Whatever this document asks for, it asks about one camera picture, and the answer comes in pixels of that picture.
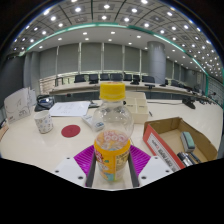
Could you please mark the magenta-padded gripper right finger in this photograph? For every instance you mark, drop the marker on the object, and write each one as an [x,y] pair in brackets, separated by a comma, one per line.
[151,170]

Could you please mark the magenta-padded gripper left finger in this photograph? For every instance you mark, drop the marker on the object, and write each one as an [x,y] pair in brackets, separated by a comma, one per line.
[71,170]

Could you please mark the clear yellow-capped drink bottle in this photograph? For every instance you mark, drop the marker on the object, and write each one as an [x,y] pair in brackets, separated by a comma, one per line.
[112,133]

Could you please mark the open brown cardboard box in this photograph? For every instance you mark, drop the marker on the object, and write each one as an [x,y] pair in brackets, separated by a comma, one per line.
[168,138]

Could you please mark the flat round red coaster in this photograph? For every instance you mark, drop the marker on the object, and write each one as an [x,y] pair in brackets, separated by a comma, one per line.
[70,131]

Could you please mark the grey green board eraser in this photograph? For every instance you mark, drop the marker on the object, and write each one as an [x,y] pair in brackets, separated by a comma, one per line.
[188,141]

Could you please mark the white remote control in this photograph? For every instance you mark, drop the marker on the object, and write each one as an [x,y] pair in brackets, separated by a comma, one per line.
[90,122]

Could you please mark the white patterned paper cup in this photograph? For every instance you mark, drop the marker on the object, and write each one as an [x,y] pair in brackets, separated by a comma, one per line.
[43,122]

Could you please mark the white plastic organizer tray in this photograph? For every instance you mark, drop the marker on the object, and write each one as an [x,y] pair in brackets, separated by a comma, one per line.
[140,108]

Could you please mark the black desk phone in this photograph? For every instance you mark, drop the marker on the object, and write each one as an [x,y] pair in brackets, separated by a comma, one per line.
[44,102]

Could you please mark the black desk microphone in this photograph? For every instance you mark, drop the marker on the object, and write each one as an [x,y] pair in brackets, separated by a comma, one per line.
[189,104]

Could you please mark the flat brown cardboard sheet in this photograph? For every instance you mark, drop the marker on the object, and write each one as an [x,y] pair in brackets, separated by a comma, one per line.
[2,131]

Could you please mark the long curved conference desk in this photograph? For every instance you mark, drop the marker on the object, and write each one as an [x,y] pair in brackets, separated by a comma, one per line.
[76,88]

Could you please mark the white cardboard box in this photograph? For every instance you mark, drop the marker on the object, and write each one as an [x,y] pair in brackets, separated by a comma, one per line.
[18,106]

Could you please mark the row of black office chairs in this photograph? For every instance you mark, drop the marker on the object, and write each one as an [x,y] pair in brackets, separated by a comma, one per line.
[115,77]

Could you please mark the group of ceiling lights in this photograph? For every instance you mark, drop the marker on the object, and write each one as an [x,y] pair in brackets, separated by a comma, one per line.
[106,6]

